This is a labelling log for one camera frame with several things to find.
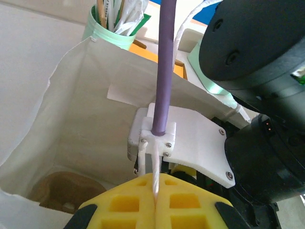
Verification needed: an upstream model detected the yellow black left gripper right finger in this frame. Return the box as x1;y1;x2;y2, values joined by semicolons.
154;173;242;229

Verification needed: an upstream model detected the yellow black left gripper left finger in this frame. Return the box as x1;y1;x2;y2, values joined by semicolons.
63;173;157;229

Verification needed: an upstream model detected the brown pulp cup carrier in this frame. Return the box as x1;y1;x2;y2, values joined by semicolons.
26;171;107;214

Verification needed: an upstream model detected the white paper bag with handles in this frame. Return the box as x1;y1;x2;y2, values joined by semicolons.
0;0;251;229

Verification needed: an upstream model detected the yellow napkin stack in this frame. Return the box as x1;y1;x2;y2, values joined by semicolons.
128;40;188;79

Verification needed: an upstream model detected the green tipped wrapped straw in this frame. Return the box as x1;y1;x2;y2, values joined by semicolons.
133;14;152;36

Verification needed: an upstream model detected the mint green holder cup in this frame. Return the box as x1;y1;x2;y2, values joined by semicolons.
81;4;137;51

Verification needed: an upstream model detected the wooden stir stick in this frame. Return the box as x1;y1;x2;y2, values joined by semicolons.
96;0;107;28

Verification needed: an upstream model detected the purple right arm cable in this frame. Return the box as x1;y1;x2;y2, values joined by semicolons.
151;0;178;138

